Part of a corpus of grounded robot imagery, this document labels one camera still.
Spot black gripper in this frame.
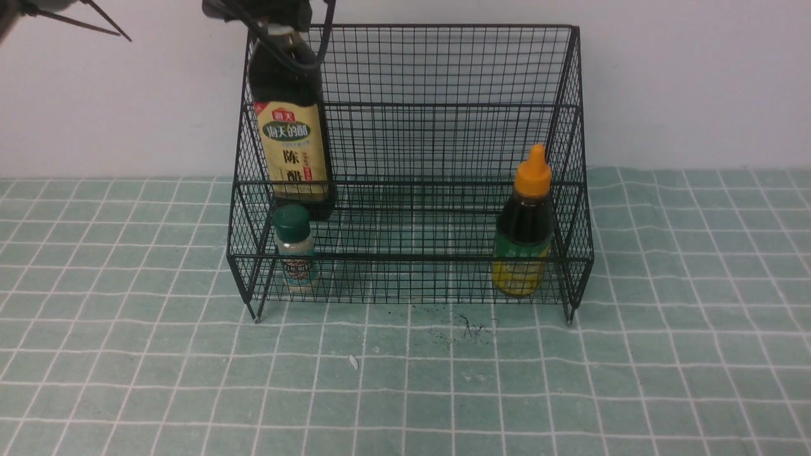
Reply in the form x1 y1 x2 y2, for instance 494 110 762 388
201 1 312 32

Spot dark vinegar bottle yellow label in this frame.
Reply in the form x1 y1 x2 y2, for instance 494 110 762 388
247 30 337 220

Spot white pepper bottle green cap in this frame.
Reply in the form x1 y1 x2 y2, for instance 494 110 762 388
272 205 320 293

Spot orange cap sauce bottle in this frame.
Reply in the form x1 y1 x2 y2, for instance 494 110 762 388
490 144 555 297

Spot green checkered tablecloth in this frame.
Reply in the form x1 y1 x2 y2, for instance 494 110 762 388
1 168 809 455

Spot black cable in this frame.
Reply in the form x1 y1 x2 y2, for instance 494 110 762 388
314 0 336 64

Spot black wire mesh rack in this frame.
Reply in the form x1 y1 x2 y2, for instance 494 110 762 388
226 24 594 324

